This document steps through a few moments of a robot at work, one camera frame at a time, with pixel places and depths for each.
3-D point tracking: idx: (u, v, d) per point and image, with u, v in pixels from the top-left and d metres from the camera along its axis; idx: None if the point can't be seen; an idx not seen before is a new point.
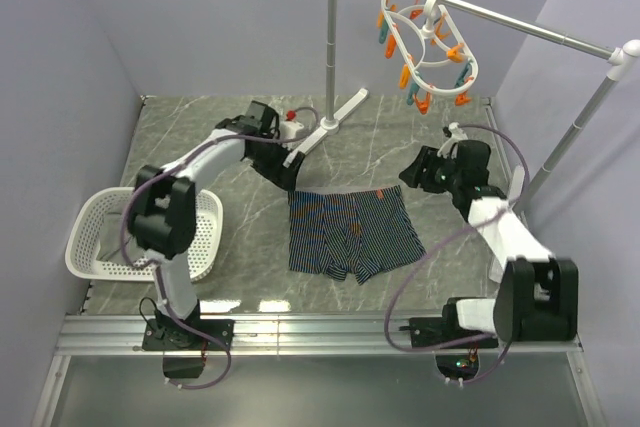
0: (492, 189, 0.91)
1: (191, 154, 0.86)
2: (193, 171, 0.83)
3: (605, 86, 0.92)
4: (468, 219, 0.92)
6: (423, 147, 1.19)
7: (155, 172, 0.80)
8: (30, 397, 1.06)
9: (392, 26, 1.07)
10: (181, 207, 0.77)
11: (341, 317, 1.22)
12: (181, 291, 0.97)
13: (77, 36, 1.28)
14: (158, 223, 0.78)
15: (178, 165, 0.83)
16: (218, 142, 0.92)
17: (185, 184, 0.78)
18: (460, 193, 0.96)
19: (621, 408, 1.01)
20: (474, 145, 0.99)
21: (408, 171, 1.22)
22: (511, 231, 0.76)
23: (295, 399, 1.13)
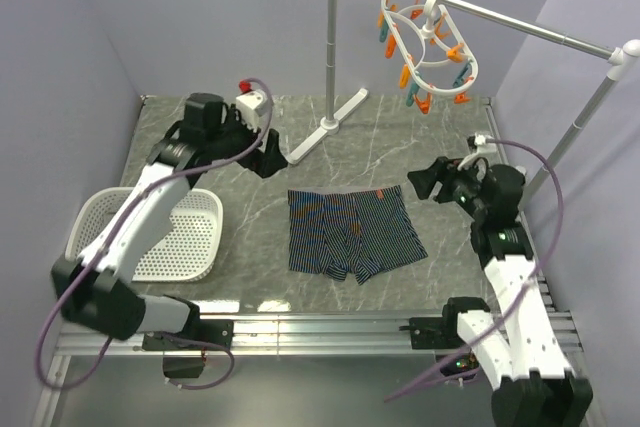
0: (518, 241, 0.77)
1: (111, 230, 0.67)
2: (120, 253, 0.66)
3: (605, 86, 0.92)
4: (485, 267, 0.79)
6: (439, 157, 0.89)
7: (73, 269, 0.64)
8: (30, 398, 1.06)
9: (392, 26, 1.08)
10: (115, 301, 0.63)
11: (341, 317, 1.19)
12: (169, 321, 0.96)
13: (78, 38, 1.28)
14: (94, 318, 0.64)
15: (99, 251, 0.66)
16: (146, 195, 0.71)
17: (109, 282, 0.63)
18: (482, 236, 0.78)
19: (621, 408, 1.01)
20: (510, 185, 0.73)
21: (417, 175, 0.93)
22: (530, 323, 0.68)
23: (293, 399, 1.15)
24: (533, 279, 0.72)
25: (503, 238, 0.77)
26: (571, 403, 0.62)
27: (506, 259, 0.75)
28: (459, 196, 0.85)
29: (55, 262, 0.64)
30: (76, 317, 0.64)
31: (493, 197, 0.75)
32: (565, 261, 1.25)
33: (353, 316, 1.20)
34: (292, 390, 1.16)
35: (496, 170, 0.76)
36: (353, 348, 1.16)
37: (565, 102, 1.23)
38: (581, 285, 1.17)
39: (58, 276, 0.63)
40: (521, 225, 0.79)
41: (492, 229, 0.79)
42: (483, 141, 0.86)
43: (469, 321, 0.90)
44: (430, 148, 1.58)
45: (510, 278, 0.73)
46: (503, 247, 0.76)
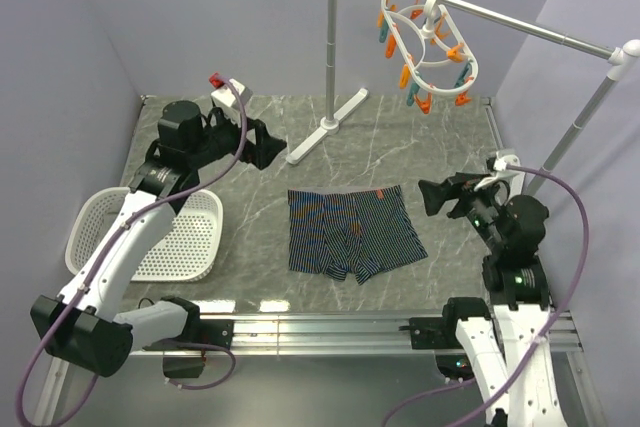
0: (534, 288, 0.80)
1: (93, 266, 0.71)
2: (99, 289, 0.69)
3: (605, 86, 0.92)
4: (497, 305, 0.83)
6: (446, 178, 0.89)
7: (53, 308, 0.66)
8: (30, 398, 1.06)
9: (392, 26, 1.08)
10: (93, 339, 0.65)
11: (339, 317, 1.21)
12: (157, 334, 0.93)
13: (78, 39, 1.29)
14: (77, 353, 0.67)
15: (80, 289, 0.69)
16: (129, 226, 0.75)
17: (84, 322, 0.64)
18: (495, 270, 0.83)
19: (622, 408, 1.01)
20: (531, 224, 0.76)
21: (429, 189, 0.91)
22: (535, 384, 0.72)
23: (293, 399, 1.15)
24: (543, 337, 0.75)
25: (519, 281, 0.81)
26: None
27: (519, 308, 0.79)
28: (474, 218, 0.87)
29: (36, 303, 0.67)
30: (61, 352, 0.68)
31: (513, 233, 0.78)
32: (565, 262, 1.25)
33: (353, 316, 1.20)
34: (291, 390, 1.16)
35: (520, 206, 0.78)
36: (353, 348, 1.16)
37: (565, 102, 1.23)
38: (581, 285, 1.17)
39: (41, 315, 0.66)
40: (539, 268, 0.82)
41: (507, 266, 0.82)
42: (503, 169, 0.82)
43: (469, 334, 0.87)
44: (430, 148, 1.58)
45: (520, 331, 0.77)
46: (516, 291, 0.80)
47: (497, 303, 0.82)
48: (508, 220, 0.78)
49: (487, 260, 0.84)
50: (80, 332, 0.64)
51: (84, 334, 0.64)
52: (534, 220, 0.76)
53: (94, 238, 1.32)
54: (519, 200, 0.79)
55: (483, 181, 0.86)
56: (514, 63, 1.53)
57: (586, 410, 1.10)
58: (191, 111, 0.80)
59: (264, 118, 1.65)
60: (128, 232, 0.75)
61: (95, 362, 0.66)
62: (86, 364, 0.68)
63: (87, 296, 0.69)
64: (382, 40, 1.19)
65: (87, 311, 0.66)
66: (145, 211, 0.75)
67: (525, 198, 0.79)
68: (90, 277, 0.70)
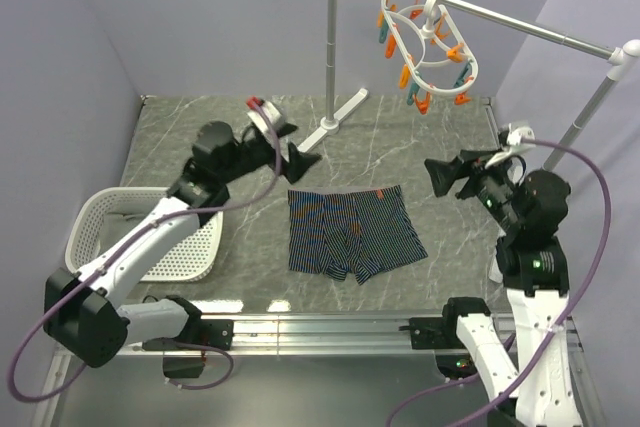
0: (553, 272, 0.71)
1: (116, 250, 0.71)
2: (116, 276, 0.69)
3: (606, 86, 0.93)
4: (509, 286, 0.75)
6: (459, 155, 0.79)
7: (68, 283, 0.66)
8: (30, 398, 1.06)
9: (392, 26, 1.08)
10: (97, 322, 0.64)
11: (340, 317, 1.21)
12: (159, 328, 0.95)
13: (78, 39, 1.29)
14: (74, 335, 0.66)
15: (97, 269, 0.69)
16: (158, 224, 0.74)
17: (95, 301, 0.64)
18: (509, 252, 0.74)
19: (622, 407, 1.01)
20: (552, 202, 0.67)
21: (434, 166, 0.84)
22: (549, 377, 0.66)
23: (293, 399, 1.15)
24: (560, 326, 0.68)
25: (537, 265, 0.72)
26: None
27: (535, 295, 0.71)
28: (486, 199, 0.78)
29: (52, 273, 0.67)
30: (58, 330, 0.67)
31: (531, 212, 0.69)
32: None
33: (353, 316, 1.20)
34: (291, 391, 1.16)
35: (540, 183, 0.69)
36: (353, 347, 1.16)
37: (565, 102, 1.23)
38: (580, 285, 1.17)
39: (53, 286, 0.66)
40: (559, 250, 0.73)
41: (523, 248, 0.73)
42: (516, 143, 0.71)
43: (469, 327, 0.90)
44: (429, 148, 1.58)
45: (536, 319, 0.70)
46: (533, 276, 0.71)
47: (511, 286, 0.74)
48: (526, 198, 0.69)
49: (501, 242, 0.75)
50: (87, 312, 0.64)
51: (91, 316, 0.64)
52: (554, 198, 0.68)
53: (94, 238, 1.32)
54: (539, 176, 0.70)
55: (494, 158, 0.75)
56: (513, 63, 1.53)
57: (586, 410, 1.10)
58: (227, 131, 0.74)
59: None
60: (155, 229, 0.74)
61: (87, 347, 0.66)
62: (76, 348, 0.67)
63: (101, 278, 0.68)
64: (382, 40, 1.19)
65: (100, 292, 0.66)
66: (176, 216, 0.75)
67: (545, 174, 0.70)
68: (110, 261, 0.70)
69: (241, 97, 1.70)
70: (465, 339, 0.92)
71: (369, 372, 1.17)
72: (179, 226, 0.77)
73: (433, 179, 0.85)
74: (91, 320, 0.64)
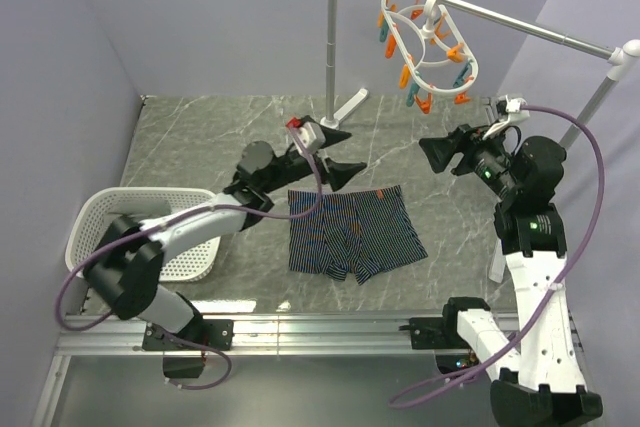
0: (550, 234, 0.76)
1: (179, 213, 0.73)
2: (169, 237, 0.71)
3: (606, 85, 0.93)
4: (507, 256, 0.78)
6: (457, 128, 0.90)
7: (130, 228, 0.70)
8: (30, 397, 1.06)
9: (392, 26, 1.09)
10: (141, 273, 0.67)
11: (338, 318, 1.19)
12: (167, 315, 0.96)
13: (78, 39, 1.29)
14: (115, 280, 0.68)
15: (158, 224, 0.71)
16: (215, 209, 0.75)
17: (151, 250, 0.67)
18: (508, 216, 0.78)
19: (621, 407, 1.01)
20: (548, 163, 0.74)
21: (433, 144, 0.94)
22: (550, 334, 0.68)
23: (292, 400, 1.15)
24: (559, 284, 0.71)
25: (534, 227, 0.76)
26: (575, 417, 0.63)
27: (534, 255, 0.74)
28: (484, 171, 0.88)
29: (123, 217, 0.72)
30: (98, 268, 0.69)
31: (528, 175, 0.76)
32: None
33: (352, 317, 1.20)
34: (291, 391, 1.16)
35: (536, 148, 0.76)
36: (352, 347, 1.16)
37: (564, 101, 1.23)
38: (580, 285, 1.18)
39: (119, 228, 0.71)
40: (555, 214, 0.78)
41: (521, 212, 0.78)
42: (516, 109, 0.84)
43: (470, 319, 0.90)
44: None
45: (535, 279, 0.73)
46: (532, 237, 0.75)
47: (510, 251, 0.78)
48: (524, 162, 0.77)
49: (499, 208, 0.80)
50: (140, 259, 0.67)
51: (141, 264, 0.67)
52: (550, 160, 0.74)
53: (94, 238, 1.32)
54: (534, 142, 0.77)
55: (492, 129, 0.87)
56: (514, 63, 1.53)
57: None
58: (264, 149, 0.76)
59: (264, 118, 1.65)
60: (212, 213, 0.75)
61: (119, 298, 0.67)
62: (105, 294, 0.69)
63: (159, 232, 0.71)
64: (382, 40, 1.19)
65: (155, 245, 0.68)
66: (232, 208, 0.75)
67: (541, 140, 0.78)
68: (171, 221, 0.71)
69: (241, 97, 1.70)
70: (464, 332, 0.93)
71: (369, 373, 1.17)
72: (229, 219, 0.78)
73: (434, 157, 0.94)
74: (140, 268, 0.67)
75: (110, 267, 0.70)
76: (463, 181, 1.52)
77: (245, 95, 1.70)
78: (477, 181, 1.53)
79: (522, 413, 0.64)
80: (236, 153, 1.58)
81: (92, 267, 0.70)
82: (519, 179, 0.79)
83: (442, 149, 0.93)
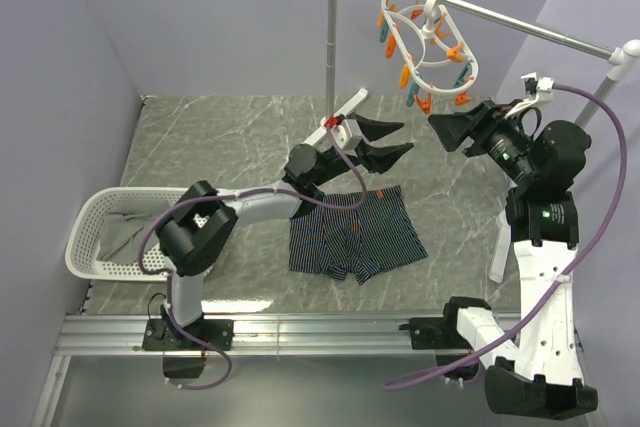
0: (563, 224, 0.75)
1: (249, 188, 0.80)
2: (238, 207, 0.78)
3: (607, 85, 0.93)
4: (517, 244, 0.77)
6: (482, 103, 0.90)
7: (210, 190, 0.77)
8: (30, 397, 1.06)
9: (392, 26, 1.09)
10: (214, 236, 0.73)
11: (340, 317, 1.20)
12: (188, 302, 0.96)
13: (78, 39, 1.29)
14: (187, 238, 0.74)
15: (232, 193, 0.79)
16: (278, 192, 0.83)
17: (227, 215, 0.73)
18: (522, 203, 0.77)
19: (622, 408, 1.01)
20: (569, 151, 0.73)
21: (447, 123, 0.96)
22: (551, 326, 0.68)
23: (292, 400, 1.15)
24: (567, 276, 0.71)
25: (546, 216, 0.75)
26: (569, 409, 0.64)
27: (542, 244, 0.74)
28: (501, 154, 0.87)
29: (202, 181, 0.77)
30: (174, 224, 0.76)
31: (547, 161, 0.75)
32: None
33: (352, 317, 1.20)
34: (291, 391, 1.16)
35: (558, 135, 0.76)
36: (352, 347, 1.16)
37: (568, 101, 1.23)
38: (579, 285, 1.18)
39: (197, 190, 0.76)
40: (570, 204, 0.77)
41: (535, 199, 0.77)
42: (548, 87, 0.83)
43: (468, 315, 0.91)
44: (430, 148, 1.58)
45: (541, 269, 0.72)
46: (542, 226, 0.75)
47: (519, 239, 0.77)
48: (544, 148, 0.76)
49: (512, 193, 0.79)
50: (215, 222, 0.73)
51: (216, 227, 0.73)
52: (572, 149, 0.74)
53: (94, 238, 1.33)
54: (558, 128, 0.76)
55: (515, 109, 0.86)
56: (514, 63, 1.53)
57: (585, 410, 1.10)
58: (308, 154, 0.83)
59: (264, 118, 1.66)
60: (273, 195, 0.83)
61: (189, 255, 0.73)
62: (175, 247, 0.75)
63: (232, 200, 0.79)
64: (382, 40, 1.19)
65: (230, 209, 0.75)
66: (289, 193, 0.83)
67: (565, 127, 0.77)
68: (244, 193, 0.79)
69: (241, 97, 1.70)
70: (463, 330, 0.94)
71: (369, 373, 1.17)
72: (283, 203, 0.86)
73: (448, 136, 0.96)
74: (215, 231, 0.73)
75: (185, 225, 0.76)
76: (464, 182, 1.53)
77: (246, 95, 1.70)
78: (477, 181, 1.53)
79: (516, 401, 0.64)
80: (236, 153, 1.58)
81: (166, 221, 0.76)
82: (537, 165, 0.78)
83: (456, 126, 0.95)
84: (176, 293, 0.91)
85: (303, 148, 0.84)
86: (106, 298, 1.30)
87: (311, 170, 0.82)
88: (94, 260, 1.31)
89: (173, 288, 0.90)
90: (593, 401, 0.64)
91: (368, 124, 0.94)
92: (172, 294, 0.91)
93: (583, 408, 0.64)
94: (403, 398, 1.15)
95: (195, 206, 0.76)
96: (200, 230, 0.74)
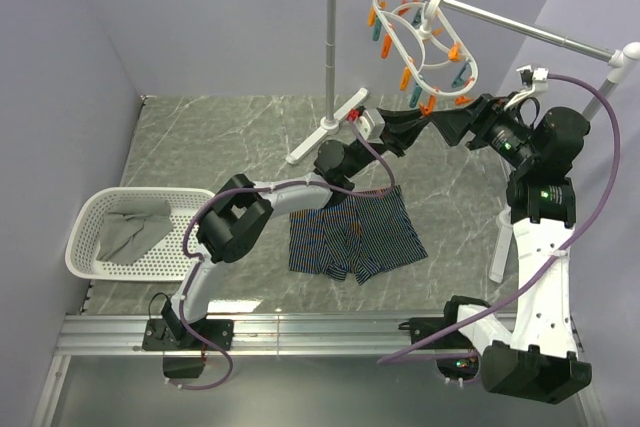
0: (560, 204, 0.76)
1: (281, 181, 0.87)
2: (276, 199, 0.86)
3: (607, 86, 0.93)
4: (515, 223, 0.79)
6: (480, 96, 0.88)
7: (248, 183, 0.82)
8: (30, 397, 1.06)
9: (388, 25, 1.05)
10: (252, 227, 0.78)
11: (341, 318, 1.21)
12: (201, 297, 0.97)
13: (78, 37, 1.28)
14: (226, 228, 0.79)
15: (267, 187, 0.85)
16: (310, 184, 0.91)
17: (262, 208, 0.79)
18: (522, 185, 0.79)
19: (623, 407, 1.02)
20: (568, 136, 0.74)
21: (448, 119, 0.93)
22: (546, 298, 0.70)
23: (293, 400, 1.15)
24: (563, 251, 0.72)
25: (545, 196, 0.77)
26: (564, 381, 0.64)
27: (540, 222, 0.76)
28: (503, 144, 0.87)
29: (240, 176, 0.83)
30: (213, 214, 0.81)
31: (547, 145, 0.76)
32: None
33: (353, 316, 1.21)
34: (291, 391, 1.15)
35: (559, 119, 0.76)
36: (352, 347, 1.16)
37: (568, 103, 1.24)
38: (578, 285, 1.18)
39: (236, 184, 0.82)
40: (568, 187, 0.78)
41: (533, 181, 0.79)
42: (542, 77, 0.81)
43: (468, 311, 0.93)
44: (429, 148, 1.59)
45: (538, 244, 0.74)
46: (541, 205, 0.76)
47: (517, 218, 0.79)
48: (544, 133, 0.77)
49: (512, 176, 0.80)
50: (252, 214, 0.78)
51: (253, 219, 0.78)
52: (572, 131, 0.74)
53: (94, 238, 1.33)
54: (559, 113, 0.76)
55: (513, 100, 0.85)
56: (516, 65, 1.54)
57: (585, 409, 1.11)
58: (338, 153, 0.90)
59: (264, 118, 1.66)
60: (306, 187, 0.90)
61: (228, 243, 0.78)
62: (214, 237, 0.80)
63: (269, 193, 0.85)
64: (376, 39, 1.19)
65: (265, 201, 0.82)
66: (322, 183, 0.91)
67: (566, 112, 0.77)
68: (278, 186, 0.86)
69: (241, 97, 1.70)
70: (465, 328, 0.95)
71: (369, 373, 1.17)
72: (316, 194, 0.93)
73: (449, 132, 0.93)
74: (253, 222, 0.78)
75: (223, 215, 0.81)
76: (463, 182, 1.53)
77: (246, 95, 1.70)
78: (477, 181, 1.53)
79: (509, 374, 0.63)
80: (236, 153, 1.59)
81: (206, 212, 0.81)
82: (538, 148, 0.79)
83: (456, 121, 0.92)
84: (194, 287, 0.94)
85: (331, 143, 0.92)
86: (106, 298, 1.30)
87: (340, 163, 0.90)
88: (94, 260, 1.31)
89: (195, 277, 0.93)
90: (588, 375, 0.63)
91: (393, 116, 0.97)
92: (193, 282, 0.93)
93: (577, 381, 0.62)
94: (404, 398, 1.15)
95: (233, 197, 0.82)
96: (236, 222, 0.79)
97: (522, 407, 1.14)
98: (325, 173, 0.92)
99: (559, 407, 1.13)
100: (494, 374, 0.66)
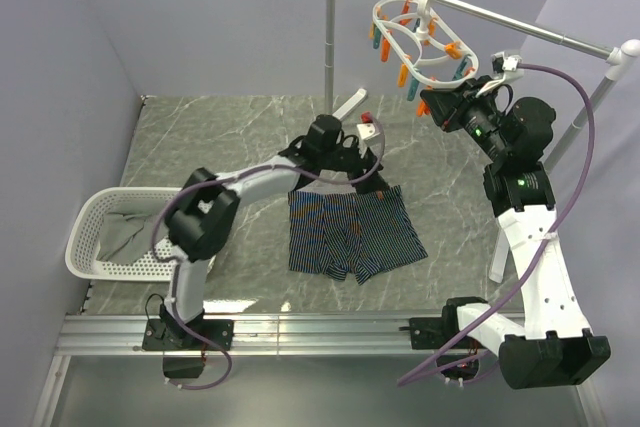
0: (538, 189, 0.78)
1: (245, 169, 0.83)
2: (241, 188, 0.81)
3: (605, 85, 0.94)
4: (500, 215, 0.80)
6: (464, 82, 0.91)
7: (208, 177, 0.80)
8: (30, 397, 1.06)
9: (386, 32, 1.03)
10: (219, 220, 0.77)
11: (342, 317, 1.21)
12: (190, 297, 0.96)
13: (77, 37, 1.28)
14: (195, 224, 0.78)
15: (231, 177, 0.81)
16: (275, 168, 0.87)
17: (230, 199, 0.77)
18: (497, 178, 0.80)
19: (623, 407, 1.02)
20: (536, 127, 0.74)
21: (437, 97, 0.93)
22: (550, 282, 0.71)
23: (293, 400, 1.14)
24: (553, 233, 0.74)
25: (522, 184, 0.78)
26: (586, 361, 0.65)
27: (525, 209, 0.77)
28: (474, 129, 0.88)
29: (201, 169, 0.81)
30: (178, 215, 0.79)
31: (518, 137, 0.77)
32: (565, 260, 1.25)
33: (353, 316, 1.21)
34: (291, 391, 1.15)
35: (526, 111, 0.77)
36: (352, 347, 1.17)
37: (568, 103, 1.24)
38: (577, 286, 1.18)
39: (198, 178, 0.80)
40: (542, 172, 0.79)
41: (510, 172, 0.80)
42: (512, 67, 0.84)
43: (468, 311, 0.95)
44: (429, 148, 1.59)
45: (529, 231, 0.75)
46: (521, 194, 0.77)
47: (502, 211, 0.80)
48: (514, 126, 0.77)
49: (488, 171, 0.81)
50: (219, 206, 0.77)
51: (220, 211, 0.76)
52: (539, 122, 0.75)
53: (94, 239, 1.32)
54: (525, 105, 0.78)
55: (485, 87, 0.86)
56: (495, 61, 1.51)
57: (585, 410, 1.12)
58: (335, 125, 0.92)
59: (264, 118, 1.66)
60: (271, 172, 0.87)
61: (199, 240, 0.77)
62: (185, 236, 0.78)
63: (234, 183, 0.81)
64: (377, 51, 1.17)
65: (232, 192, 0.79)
66: (286, 166, 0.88)
67: (532, 103, 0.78)
68: (242, 175, 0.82)
69: (241, 97, 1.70)
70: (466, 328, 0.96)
71: (369, 373, 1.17)
72: (284, 177, 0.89)
73: (436, 110, 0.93)
74: (220, 214, 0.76)
75: (190, 212, 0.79)
76: (463, 181, 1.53)
77: (246, 95, 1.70)
78: (477, 181, 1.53)
79: (533, 366, 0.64)
80: (236, 152, 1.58)
81: (173, 211, 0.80)
82: (509, 141, 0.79)
83: (444, 103, 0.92)
84: (180, 289, 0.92)
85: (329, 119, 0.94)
86: (106, 298, 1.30)
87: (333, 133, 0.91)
88: (94, 260, 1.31)
89: (178, 281, 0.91)
90: (606, 348, 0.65)
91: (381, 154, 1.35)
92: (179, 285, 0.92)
93: (598, 356, 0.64)
94: (404, 398, 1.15)
95: (198, 193, 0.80)
96: (205, 217, 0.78)
97: (523, 408, 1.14)
98: (310, 145, 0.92)
99: (559, 407, 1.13)
100: (516, 370, 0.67)
